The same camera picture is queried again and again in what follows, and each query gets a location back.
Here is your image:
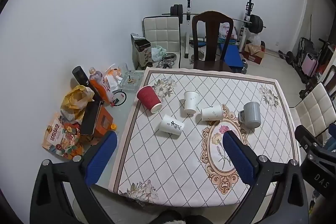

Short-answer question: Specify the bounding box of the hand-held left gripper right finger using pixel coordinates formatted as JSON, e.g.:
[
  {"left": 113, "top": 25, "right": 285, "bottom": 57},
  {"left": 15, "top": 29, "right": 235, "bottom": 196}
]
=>
[{"left": 223, "top": 130, "right": 309, "bottom": 224}]

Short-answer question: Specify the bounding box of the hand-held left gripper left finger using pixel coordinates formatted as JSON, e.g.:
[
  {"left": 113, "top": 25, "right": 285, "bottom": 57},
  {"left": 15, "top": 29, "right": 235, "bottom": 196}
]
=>
[{"left": 30, "top": 131, "right": 118, "bottom": 224}]

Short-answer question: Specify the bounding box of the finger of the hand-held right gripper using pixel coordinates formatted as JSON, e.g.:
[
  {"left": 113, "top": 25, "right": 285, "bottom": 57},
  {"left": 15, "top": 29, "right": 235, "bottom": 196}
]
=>
[{"left": 294, "top": 125, "right": 325, "bottom": 154}]

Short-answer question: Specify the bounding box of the white speckled paper cup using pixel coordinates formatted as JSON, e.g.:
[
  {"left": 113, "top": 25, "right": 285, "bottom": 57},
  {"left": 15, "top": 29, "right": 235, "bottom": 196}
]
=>
[{"left": 201, "top": 104, "right": 223, "bottom": 122}]

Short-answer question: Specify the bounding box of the plain white paper cup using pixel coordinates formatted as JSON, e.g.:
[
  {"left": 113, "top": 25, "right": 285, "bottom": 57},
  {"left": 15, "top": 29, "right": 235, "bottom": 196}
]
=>
[{"left": 183, "top": 91, "right": 200, "bottom": 115}]

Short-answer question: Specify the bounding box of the white cup with black brushstrokes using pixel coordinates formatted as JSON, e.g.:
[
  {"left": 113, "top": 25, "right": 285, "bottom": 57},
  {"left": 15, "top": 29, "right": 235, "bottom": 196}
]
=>
[{"left": 159, "top": 114, "right": 185, "bottom": 135}]

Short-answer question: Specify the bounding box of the red ribbed paper cup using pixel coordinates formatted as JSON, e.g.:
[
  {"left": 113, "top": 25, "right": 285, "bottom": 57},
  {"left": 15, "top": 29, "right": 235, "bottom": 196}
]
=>
[{"left": 136, "top": 85, "right": 163, "bottom": 114}]

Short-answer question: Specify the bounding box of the white padded chair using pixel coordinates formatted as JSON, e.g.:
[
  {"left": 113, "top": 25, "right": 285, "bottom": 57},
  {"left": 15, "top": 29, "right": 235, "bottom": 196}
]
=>
[
  {"left": 142, "top": 16, "right": 182, "bottom": 69},
  {"left": 290, "top": 82, "right": 336, "bottom": 146}
]

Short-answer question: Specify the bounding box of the orange box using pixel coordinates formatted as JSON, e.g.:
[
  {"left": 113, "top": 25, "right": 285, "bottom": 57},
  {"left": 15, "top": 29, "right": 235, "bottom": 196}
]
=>
[{"left": 81, "top": 106, "right": 117, "bottom": 144}]

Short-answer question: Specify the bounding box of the black tablet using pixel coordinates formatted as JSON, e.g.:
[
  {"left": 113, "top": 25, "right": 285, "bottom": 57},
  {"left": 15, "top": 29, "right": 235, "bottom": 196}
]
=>
[{"left": 79, "top": 101, "right": 103, "bottom": 135}]

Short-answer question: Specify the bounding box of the colourful snack packet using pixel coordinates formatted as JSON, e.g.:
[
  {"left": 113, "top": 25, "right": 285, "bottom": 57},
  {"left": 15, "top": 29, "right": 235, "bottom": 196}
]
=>
[{"left": 41, "top": 112, "right": 85, "bottom": 160}]

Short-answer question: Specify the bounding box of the grey ribbed mug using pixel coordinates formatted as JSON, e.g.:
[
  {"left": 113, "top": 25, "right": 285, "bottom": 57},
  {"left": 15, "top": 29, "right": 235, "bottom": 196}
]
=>
[{"left": 238, "top": 102, "right": 261, "bottom": 128}]

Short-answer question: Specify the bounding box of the floral diamond pattern tablecloth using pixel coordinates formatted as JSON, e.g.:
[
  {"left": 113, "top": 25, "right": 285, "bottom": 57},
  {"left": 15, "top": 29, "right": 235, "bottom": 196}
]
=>
[{"left": 108, "top": 67, "right": 301, "bottom": 207}]

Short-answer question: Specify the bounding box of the yellow plastic bag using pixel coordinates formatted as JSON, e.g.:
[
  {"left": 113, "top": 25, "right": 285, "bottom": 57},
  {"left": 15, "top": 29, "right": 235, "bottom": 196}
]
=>
[{"left": 60, "top": 85, "right": 95, "bottom": 123}]

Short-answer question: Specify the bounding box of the pink suitcase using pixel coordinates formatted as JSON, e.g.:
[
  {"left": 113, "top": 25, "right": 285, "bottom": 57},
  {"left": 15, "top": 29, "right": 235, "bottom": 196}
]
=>
[{"left": 302, "top": 53, "right": 319, "bottom": 78}]

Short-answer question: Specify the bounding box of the orange drink bottle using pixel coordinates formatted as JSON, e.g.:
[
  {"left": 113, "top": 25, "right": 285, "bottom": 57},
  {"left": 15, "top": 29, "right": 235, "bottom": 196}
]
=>
[{"left": 89, "top": 67, "right": 115, "bottom": 105}]

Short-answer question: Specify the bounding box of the black dumbbell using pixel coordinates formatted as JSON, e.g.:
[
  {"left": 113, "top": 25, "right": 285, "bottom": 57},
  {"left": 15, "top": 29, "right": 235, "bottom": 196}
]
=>
[{"left": 279, "top": 50, "right": 296, "bottom": 65}]

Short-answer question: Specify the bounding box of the orange and white snack bag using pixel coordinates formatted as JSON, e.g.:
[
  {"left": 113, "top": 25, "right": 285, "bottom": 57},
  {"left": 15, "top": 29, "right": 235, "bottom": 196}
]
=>
[{"left": 104, "top": 64, "right": 124, "bottom": 91}]

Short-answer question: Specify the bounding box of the glass ashtray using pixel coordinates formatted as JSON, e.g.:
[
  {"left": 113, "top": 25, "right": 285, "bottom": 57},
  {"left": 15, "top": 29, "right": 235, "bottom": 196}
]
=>
[{"left": 118, "top": 70, "right": 144, "bottom": 91}]

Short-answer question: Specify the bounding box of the black bottle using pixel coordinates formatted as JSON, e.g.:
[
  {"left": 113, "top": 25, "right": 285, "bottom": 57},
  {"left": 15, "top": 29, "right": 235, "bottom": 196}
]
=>
[{"left": 72, "top": 66, "right": 106, "bottom": 104}]

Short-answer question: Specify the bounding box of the black folded cart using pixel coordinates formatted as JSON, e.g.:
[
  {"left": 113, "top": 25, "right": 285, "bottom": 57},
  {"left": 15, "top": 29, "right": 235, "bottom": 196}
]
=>
[{"left": 297, "top": 37, "right": 315, "bottom": 67}]

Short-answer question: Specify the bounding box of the cardboard box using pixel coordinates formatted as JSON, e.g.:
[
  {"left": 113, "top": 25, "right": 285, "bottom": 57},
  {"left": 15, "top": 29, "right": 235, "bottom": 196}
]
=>
[{"left": 243, "top": 41, "right": 266, "bottom": 64}]

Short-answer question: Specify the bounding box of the blue weight bench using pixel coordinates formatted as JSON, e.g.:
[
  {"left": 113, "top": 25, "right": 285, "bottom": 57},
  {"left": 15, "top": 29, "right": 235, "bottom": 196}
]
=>
[{"left": 220, "top": 43, "right": 243, "bottom": 68}]

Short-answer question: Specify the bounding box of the clear plastic bag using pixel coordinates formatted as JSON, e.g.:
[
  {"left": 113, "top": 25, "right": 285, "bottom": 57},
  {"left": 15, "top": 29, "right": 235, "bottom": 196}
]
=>
[{"left": 248, "top": 34, "right": 262, "bottom": 46}]

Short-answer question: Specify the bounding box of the beige and dark tea box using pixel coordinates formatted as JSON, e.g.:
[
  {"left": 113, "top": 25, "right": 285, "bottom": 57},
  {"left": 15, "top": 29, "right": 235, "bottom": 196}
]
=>
[{"left": 131, "top": 33, "right": 153, "bottom": 70}]

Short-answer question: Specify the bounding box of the dark wooden chair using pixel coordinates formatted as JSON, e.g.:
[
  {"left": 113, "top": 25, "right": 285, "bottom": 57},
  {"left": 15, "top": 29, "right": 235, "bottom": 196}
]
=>
[{"left": 192, "top": 11, "right": 235, "bottom": 73}]

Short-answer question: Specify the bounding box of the white plastic bag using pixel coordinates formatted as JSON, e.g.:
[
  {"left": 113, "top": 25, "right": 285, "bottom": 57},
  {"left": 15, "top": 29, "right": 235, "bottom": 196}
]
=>
[{"left": 151, "top": 46, "right": 167, "bottom": 62}]

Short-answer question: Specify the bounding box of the metal pot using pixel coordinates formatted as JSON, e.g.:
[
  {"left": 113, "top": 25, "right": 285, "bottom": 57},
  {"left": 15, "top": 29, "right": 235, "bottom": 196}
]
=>
[{"left": 157, "top": 53, "right": 178, "bottom": 68}]

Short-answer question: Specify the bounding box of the barbell with black plates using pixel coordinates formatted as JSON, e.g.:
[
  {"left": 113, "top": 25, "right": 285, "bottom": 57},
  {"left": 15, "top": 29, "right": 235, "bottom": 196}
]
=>
[{"left": 161, "top": 4, "right": 266, "bottom": 34}]

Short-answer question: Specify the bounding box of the white bag with red print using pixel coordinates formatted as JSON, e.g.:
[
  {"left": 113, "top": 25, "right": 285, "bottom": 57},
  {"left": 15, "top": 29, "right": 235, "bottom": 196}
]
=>
[{"left": 219, "top": 22, "right": 238, "bottom": 40}]

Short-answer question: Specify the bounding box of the white squat rack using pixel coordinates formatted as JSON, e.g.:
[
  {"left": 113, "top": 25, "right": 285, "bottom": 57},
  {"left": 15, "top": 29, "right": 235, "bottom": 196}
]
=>
[{"left": 183, "top": 0, "right": 254, "bottom": 59}]

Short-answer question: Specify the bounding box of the black ring coaster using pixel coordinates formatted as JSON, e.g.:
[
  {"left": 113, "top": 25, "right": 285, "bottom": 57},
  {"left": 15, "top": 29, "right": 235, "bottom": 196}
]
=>
[{"left": 110, "top": 90, "right": 128, "bottom": 107}]

